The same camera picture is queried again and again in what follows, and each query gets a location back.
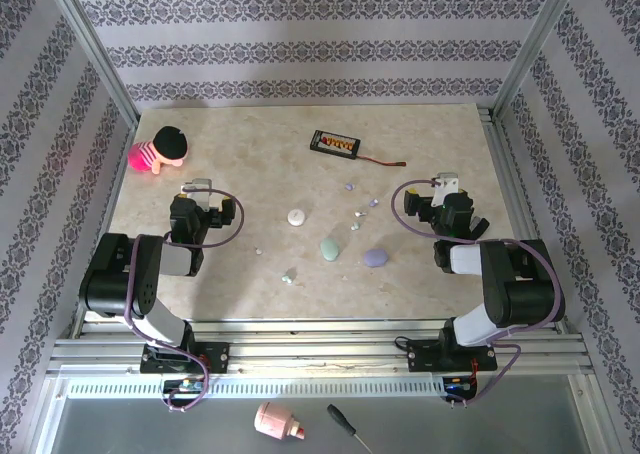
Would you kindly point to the grey metal shelf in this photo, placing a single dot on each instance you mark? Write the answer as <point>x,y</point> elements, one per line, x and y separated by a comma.
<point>450,429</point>

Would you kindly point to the pink toy bottle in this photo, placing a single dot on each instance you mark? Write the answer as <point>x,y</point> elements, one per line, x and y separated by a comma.
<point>272,420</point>

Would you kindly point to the purple earbud case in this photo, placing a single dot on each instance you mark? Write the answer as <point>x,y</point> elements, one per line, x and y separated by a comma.
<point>375,257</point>

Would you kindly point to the small controller circuit board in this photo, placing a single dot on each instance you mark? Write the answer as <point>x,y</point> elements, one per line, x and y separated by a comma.
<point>457,386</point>
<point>187,385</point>

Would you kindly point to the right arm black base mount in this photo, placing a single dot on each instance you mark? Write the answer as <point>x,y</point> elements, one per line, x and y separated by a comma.
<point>425,356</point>

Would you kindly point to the black folding tool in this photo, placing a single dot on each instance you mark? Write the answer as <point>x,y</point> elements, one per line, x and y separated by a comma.
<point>481,228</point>

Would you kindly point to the aluminium side rail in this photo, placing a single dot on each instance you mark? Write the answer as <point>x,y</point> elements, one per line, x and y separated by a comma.
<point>515,209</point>

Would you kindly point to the green earbud case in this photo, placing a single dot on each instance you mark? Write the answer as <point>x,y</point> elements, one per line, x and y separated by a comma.
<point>329,249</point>

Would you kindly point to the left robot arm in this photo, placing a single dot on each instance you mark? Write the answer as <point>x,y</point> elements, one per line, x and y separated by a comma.
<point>162,324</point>

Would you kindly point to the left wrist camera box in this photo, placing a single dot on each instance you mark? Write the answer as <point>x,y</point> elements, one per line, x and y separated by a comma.
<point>202,194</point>

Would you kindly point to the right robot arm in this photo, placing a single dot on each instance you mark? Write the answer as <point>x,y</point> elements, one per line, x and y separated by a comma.
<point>475,326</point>

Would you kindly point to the pink doll with black hat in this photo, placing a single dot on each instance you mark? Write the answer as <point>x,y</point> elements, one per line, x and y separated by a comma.
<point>170,141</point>

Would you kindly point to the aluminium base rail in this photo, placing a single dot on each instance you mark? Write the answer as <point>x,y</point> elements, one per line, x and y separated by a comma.
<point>320,349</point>

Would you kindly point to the aluminium frame post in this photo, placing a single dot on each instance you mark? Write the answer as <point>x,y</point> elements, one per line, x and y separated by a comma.
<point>90,44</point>
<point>540,39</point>

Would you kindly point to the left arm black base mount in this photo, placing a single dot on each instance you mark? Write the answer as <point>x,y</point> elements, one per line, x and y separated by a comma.
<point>217,356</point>

